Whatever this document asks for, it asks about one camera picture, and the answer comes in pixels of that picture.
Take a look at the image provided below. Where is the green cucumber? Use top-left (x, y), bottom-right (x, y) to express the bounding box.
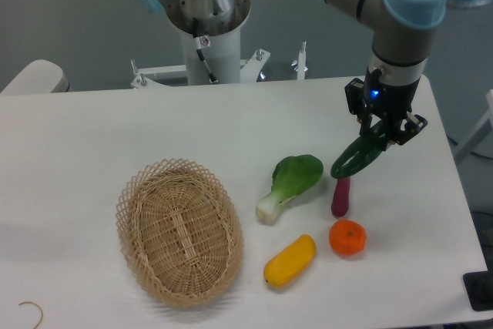
top-left (330, 121), bottom-right (387, 180)

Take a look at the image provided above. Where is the tan rubber band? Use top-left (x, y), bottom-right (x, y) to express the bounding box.
top-left (18, 301), bottom-right (44, 329)

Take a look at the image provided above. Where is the woven wicker basket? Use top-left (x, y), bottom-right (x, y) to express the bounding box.
top-left (116, 159), bottom-right (243, 308)

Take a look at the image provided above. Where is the black box at table edge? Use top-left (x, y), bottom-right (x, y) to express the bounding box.
top-left (463, 271), bottom-right (492, 311)

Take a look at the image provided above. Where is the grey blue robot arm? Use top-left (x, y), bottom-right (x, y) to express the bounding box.
top-left (138, 0), bottom-right (447, 149)

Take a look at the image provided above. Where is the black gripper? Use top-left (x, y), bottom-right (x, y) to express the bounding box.
top-left (344, 67), bottom-right (428, 151)

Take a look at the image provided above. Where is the yellow mango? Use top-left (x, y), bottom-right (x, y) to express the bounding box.
top-left (263, 234), bottom-right (317, 289)

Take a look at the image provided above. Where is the purple sweet potato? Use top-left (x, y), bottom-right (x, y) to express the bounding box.
top-left (331, 177), bottom-right (351, 217)

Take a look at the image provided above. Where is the black cable on pedestal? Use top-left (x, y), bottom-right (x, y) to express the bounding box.
top-left (191, 17), bottom-right (220, 84)

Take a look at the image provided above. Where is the white chair back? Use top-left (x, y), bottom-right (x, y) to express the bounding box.
top-left (1, 59), bottom-right (72, 96)

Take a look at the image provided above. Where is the white frame at right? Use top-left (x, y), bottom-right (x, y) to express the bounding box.
top-left (453, 90), bottom-right (492, 163)

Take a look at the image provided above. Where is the green bok choy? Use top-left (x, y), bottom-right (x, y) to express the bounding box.
top-left (255, 154), bottom-right (324, 225)

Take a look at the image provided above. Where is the orange tangerine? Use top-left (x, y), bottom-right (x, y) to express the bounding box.
top-left (328, 220), bottom-right (367, 256)

